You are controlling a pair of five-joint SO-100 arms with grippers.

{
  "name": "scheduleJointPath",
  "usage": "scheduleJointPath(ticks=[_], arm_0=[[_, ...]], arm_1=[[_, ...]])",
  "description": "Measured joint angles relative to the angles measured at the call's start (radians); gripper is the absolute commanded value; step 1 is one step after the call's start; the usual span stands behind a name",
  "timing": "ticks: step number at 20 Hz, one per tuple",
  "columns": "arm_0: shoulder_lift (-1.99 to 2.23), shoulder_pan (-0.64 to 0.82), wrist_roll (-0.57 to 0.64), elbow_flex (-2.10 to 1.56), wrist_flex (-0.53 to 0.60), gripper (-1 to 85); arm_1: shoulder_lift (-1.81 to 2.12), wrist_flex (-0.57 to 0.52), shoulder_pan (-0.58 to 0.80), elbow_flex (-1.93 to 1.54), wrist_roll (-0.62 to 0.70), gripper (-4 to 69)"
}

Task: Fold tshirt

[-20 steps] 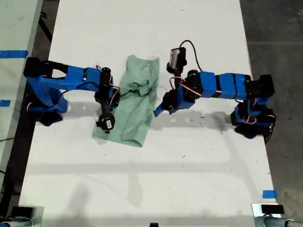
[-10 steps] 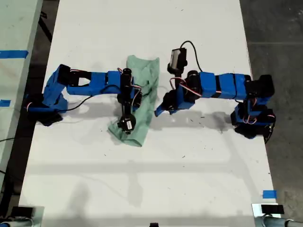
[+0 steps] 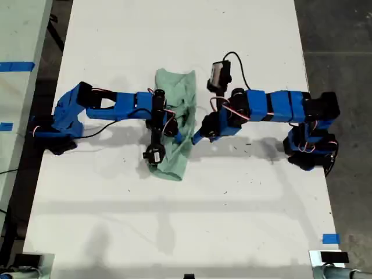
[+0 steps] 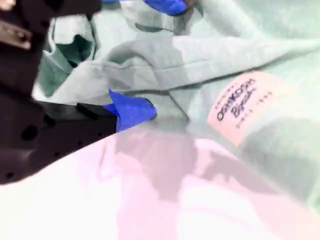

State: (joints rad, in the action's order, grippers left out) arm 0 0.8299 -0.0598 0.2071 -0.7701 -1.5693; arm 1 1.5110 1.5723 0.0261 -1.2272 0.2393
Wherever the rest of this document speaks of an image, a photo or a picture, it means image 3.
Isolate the pale green T-shirt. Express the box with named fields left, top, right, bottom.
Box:
left=146, top=68, right=198, bottom=183

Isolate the black table leg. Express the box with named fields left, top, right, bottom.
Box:
left=47, top=17, right=65, bottom=55

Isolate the wide black box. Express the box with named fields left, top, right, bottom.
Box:
left=13, top=253, right=44, bottom=267

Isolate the black camera stalk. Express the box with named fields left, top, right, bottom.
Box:
left=150, top=116, right=162, bottom=149
left=214, top=87, right=230, bottom=101

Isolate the black camera cable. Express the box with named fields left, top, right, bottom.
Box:
left=223, top=51, right=253, bottom=91
left=77, top=118, right=152, bottom=141

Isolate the square blue tape patch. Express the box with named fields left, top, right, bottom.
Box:
left=322, top=233, right=341, bottom=245

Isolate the long blue tape strip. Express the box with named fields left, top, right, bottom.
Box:
left=0, top=61, right=36, bottom=72

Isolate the white box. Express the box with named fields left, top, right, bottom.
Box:
left=309, top=249, right=349, bottom=271

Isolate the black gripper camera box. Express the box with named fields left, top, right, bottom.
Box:
left=142, top=145, right=167, bottom=166
left=206, top=60, right=233, bottom=91

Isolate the grey metal tube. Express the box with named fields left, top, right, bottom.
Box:
left=315, top=264, right=372, bottom=279
left=0, top=269, right=41, bottom=279

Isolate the pale side table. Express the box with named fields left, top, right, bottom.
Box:
left=0, top=0, right=53, bottom=233

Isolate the small black box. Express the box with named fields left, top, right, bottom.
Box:
left=320, top=251, right=349, bottom=264

